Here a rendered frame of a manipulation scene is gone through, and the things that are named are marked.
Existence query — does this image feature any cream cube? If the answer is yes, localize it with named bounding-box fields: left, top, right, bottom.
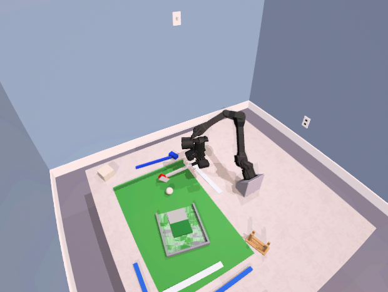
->
left=97, top=164, right=116, bottom=181

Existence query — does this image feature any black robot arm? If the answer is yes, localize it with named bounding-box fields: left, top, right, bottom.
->
left=181, top=110, right=258, bottom=180

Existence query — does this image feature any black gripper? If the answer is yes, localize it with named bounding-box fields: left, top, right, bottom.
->
left=194, top=144, right=210, bottom=169

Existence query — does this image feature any white flat strip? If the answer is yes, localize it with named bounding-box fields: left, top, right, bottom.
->
left=163, top=262, right=223, bottom=292
left=193, top=165, right=222, bottom=193

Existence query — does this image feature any green mat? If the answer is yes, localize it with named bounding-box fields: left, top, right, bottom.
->
left=115, top=163, right=254, bottom=292

